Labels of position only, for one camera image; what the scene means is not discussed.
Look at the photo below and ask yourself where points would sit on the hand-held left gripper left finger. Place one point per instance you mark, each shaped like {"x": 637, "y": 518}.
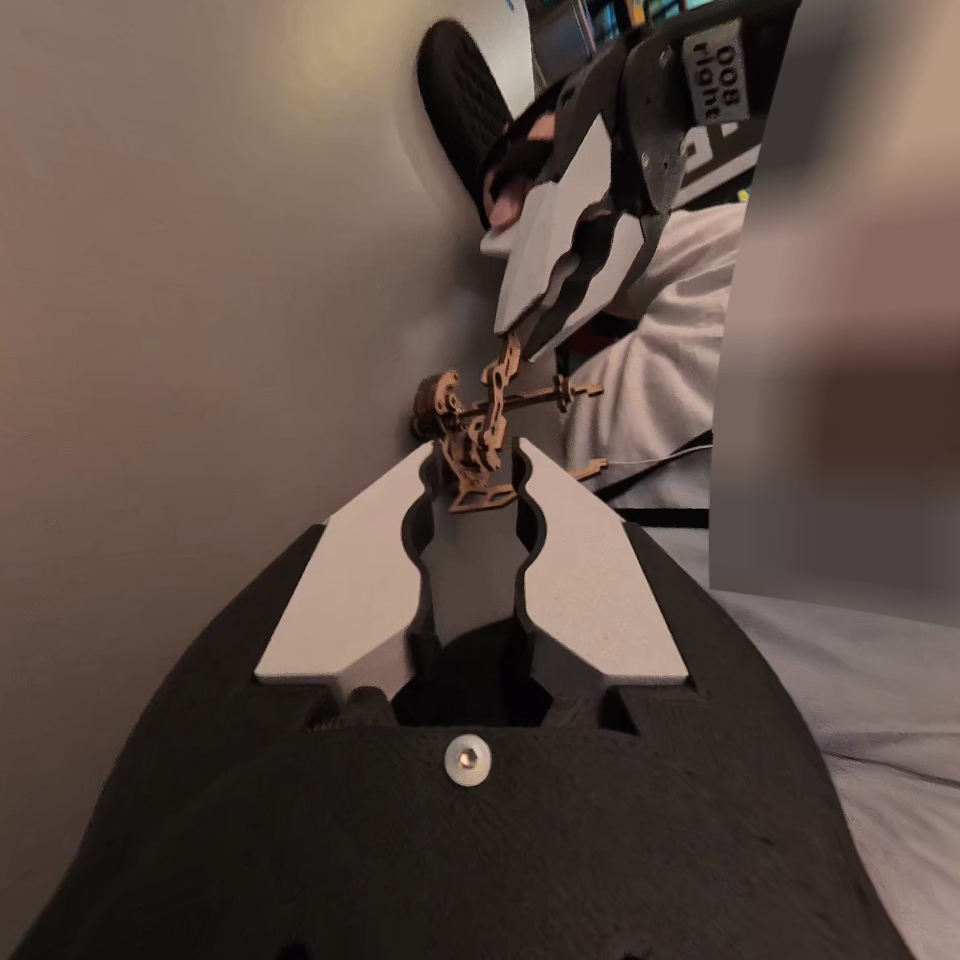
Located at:
{"x": 352, "y": 592}

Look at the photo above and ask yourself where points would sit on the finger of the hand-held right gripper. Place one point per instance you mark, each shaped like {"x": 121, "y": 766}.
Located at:
{"x": 555, "y": 217}
{"x": 611, "y": 277}

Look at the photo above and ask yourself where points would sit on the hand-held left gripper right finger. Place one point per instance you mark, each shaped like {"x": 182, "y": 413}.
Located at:
{"x": 600, "y": 592}

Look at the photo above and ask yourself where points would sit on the wooden gear model assembly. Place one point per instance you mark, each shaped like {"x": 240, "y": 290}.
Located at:
{"x": 435, "y": 397}

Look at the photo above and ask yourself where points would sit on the person's right hand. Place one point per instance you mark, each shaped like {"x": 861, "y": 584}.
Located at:
{"x": 506, "y": 206}

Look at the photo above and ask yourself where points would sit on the person's white shirt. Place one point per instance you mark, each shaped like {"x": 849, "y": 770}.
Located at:
{"x": 660, "y": 375}

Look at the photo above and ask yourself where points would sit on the cluttered background shelf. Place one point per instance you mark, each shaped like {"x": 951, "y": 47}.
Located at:
{"x": 577, "y": 30}

